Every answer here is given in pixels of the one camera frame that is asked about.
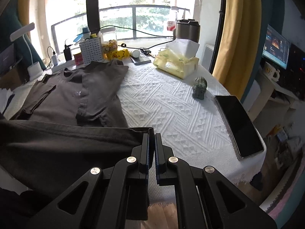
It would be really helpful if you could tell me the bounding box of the dark grey t-shirt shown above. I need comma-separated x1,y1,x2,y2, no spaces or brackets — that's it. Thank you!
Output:
1,60,153,196

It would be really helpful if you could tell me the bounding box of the white textured tablecloth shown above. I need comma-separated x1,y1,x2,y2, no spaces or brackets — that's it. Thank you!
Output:
117,62,266,184

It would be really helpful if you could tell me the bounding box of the green cactus figurine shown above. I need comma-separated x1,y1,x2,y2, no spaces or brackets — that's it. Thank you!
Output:
192,77,207,100

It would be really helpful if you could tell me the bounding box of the white power strip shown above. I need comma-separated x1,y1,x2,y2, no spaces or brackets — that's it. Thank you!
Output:
51,60,75,73

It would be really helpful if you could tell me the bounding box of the red yellow-lidded can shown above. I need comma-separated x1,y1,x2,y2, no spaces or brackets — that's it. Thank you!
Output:
73,52,84,66

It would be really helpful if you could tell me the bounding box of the yellow tissue pack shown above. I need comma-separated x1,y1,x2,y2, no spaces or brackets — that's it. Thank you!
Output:
153,38,200,79

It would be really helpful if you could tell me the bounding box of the yellow plush toy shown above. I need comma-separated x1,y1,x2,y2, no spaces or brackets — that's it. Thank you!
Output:
105,49,130,60

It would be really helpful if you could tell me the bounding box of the white mug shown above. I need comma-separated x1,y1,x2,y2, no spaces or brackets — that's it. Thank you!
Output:
263,62,280,82

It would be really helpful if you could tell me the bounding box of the white desk lamp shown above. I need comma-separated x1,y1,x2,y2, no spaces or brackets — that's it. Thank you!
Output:
9,22,43,81

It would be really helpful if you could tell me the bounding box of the white perforated basket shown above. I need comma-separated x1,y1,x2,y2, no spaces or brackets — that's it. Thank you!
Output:
80,37,104,65

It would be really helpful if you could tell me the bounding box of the white charger adapter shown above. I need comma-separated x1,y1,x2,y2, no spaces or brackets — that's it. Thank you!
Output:
51,54,58,67

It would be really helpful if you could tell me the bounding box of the yellow curtain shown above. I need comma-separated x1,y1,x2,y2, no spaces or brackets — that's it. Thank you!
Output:
213,0,262,99

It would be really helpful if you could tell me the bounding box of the black charger adapter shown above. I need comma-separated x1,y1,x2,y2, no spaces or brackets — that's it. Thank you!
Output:
63,44,72,61

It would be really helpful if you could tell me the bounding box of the clear snack jar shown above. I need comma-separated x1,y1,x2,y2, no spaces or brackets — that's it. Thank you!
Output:
101,27,117,53

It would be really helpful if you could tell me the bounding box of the teal curtain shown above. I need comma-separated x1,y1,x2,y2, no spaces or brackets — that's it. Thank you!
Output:
0,0,47,71

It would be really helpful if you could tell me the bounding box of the computer monitor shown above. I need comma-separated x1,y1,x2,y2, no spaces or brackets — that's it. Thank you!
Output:
262,25,291,69

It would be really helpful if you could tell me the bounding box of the blue face mask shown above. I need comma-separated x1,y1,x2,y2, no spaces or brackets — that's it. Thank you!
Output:
73,27,91,44

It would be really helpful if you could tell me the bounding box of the plastic water bottle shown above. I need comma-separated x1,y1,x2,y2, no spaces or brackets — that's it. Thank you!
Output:
166,6,179,31

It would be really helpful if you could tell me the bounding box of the black power cable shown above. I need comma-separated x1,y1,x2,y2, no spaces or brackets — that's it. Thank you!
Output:
76,25,174,50

